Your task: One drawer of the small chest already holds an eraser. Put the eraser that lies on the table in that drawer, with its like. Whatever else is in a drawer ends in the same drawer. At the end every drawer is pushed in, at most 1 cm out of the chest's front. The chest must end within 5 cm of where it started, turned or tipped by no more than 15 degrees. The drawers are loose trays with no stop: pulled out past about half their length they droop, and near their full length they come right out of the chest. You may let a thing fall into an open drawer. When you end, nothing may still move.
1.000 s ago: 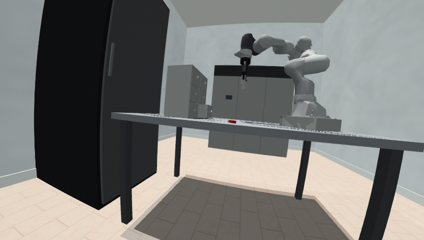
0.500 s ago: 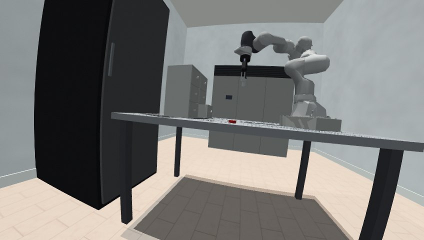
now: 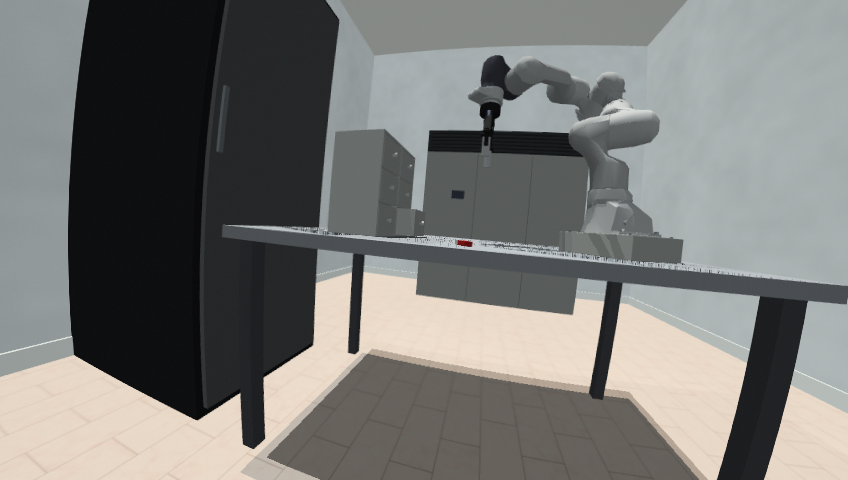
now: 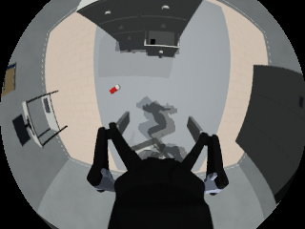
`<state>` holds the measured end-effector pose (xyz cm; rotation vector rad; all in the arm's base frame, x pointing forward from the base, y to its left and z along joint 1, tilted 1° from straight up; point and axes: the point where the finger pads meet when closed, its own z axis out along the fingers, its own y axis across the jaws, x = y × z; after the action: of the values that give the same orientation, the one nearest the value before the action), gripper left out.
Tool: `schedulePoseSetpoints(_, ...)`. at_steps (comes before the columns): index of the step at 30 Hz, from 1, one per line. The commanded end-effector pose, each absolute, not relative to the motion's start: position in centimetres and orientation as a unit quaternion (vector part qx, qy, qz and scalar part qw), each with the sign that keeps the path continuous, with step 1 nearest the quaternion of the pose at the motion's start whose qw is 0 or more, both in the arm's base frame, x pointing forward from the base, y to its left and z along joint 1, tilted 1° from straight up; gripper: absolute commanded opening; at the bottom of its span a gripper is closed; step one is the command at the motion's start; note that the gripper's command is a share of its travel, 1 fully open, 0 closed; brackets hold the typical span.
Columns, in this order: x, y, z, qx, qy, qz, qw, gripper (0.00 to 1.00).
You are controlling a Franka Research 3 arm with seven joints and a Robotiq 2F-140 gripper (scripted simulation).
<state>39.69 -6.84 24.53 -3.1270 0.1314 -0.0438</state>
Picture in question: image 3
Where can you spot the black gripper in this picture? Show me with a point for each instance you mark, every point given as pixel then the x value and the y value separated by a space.
pixel 488 129

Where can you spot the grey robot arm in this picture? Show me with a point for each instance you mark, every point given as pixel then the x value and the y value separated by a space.
pixel 609 209

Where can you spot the grey drawer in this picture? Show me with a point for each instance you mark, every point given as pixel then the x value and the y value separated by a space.
pixel 404 198
pixel 410 222
pixel 391 155
pixel 386 220
pixel 407 163
pixel 389 187

